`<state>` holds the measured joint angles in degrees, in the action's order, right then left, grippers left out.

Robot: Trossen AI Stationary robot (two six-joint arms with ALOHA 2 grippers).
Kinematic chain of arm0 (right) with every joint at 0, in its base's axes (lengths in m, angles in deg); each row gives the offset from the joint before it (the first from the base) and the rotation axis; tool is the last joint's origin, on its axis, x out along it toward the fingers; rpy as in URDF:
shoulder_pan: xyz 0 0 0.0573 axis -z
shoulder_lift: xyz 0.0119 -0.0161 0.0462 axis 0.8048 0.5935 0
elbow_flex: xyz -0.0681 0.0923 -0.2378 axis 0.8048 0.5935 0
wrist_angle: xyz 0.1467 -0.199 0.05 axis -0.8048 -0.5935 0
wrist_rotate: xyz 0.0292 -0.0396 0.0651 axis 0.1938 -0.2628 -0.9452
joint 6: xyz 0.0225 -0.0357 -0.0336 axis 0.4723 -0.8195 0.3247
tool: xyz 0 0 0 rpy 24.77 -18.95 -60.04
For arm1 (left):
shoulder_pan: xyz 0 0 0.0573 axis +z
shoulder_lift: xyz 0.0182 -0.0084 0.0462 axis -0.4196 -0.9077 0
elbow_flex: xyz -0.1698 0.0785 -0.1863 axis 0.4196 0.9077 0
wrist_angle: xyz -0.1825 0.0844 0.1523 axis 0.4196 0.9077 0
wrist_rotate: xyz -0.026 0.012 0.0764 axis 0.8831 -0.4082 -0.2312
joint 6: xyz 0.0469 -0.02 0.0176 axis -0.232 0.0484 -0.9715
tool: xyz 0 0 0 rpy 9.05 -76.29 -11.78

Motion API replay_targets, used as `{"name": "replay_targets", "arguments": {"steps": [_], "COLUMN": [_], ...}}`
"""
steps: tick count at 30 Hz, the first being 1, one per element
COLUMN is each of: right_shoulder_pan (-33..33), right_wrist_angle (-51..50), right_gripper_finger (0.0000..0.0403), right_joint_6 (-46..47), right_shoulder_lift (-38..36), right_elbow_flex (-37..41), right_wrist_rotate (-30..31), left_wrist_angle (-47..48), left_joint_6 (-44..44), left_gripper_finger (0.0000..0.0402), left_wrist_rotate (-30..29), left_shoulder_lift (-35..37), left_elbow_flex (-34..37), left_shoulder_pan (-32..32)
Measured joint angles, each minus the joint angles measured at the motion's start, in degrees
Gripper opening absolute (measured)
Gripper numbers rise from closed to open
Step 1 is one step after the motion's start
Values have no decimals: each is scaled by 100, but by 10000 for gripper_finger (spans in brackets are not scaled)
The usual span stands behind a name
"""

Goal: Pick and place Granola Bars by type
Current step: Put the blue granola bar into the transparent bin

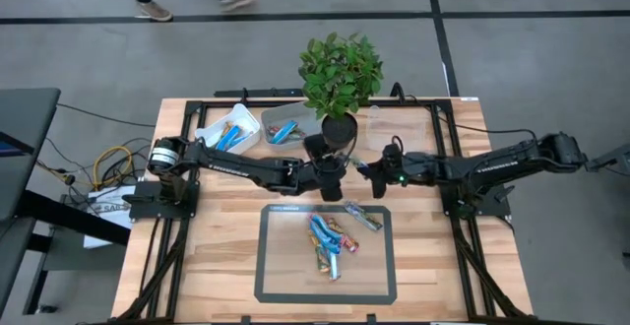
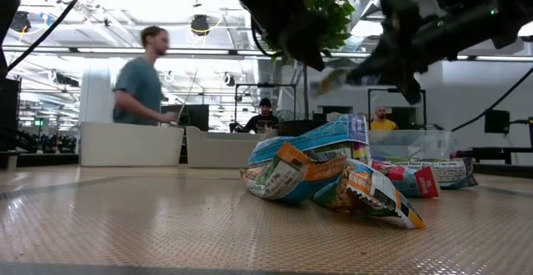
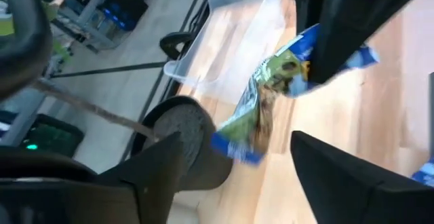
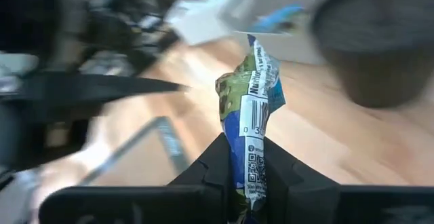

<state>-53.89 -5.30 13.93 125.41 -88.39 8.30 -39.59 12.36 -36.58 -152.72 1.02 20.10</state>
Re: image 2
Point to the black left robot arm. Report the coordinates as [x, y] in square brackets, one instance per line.
[8, 16]

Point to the brown mat with grey border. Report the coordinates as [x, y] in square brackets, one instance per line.
[166, 225]

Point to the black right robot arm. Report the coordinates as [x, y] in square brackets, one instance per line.
[479, 16]

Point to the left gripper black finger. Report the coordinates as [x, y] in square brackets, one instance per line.
[297, 37]
[318, 37]

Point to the black monitor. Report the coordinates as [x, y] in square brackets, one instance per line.
[195, 116]

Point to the light blue red granola bar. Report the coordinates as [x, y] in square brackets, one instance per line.
[416, 181]

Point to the green leafy plant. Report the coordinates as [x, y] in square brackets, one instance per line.
[337, 12]

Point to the black ceiling lamp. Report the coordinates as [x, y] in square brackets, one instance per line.
[200, 25]
[20, 21]

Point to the white plastic bin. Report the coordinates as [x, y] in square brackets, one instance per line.
[220, 150]
[129, 146]

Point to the black bench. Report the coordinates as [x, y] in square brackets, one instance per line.
[495, 152]

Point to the black box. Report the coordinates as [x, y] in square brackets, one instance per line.
[496, 121]

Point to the person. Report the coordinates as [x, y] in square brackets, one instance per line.
[139, 87]
[383, 124]
[262, 123]

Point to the clear plastic bin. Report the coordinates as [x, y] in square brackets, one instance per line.
[416, 143]

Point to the blue orange granola bar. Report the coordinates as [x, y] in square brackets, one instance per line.
[316, 137]
[287, 179]

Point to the thin white rod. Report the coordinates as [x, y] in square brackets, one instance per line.
[187, 96]

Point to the yellowish granola bar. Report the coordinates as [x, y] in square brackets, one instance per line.
[333, 82]

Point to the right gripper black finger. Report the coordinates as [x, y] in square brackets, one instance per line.
[375, 71]
[410, 87]

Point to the black equipment stand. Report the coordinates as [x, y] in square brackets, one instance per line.
[9, 116]

